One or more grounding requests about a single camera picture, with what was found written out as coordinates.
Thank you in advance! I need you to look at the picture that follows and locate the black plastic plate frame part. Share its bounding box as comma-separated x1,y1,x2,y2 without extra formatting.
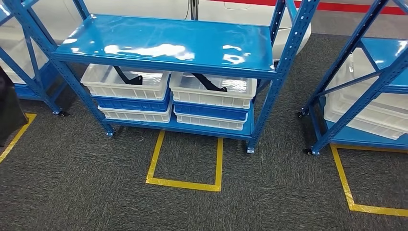
0,67,28,147

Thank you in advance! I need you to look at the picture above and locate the blue metal shelf rack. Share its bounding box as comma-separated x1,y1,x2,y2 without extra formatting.
298,0,408,156
3,0,321,154
0,3,69,117

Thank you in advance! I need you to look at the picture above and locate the white car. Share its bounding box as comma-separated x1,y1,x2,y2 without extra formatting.
0,0,312,62

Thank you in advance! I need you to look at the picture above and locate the red barrier belt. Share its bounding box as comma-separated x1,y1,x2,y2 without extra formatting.
207,0,408,16

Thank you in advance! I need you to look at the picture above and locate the yellow floor tape square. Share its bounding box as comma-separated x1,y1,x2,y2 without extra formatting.
0,113,37,164
330,144,408,218

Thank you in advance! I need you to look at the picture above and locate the black metal bracket part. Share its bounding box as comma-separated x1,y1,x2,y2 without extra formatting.
113,66,143,86
191,72,228,93

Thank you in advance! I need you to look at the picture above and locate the black stanchion post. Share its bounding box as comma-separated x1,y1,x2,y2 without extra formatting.
190,0,199,21

